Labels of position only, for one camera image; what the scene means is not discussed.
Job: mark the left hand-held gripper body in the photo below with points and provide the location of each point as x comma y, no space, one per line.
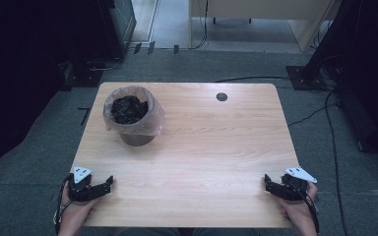
78,188

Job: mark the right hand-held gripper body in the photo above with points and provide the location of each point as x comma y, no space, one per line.
295,188

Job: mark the person's right hand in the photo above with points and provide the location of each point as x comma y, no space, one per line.
297,209

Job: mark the person's left hand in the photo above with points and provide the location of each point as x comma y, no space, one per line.
76,209

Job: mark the brown trash bin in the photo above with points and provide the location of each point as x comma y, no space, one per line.
137,139

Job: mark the crumpled black plastic bag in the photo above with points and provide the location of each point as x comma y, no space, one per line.
129,109

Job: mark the bin with plastic bag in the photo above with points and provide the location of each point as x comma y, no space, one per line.
154,118

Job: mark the black curtain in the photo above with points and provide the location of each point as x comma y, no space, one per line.
370,65
16,72

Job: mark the dark glass-front cabinet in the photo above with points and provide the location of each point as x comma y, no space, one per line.
119,26

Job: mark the light wooden desk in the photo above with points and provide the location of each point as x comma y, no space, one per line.
259,8

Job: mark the black stand base plate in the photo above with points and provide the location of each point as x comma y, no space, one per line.
300,78
83,78

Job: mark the small black floor bracket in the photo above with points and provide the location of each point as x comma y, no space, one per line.
137,48
176,49
151,47

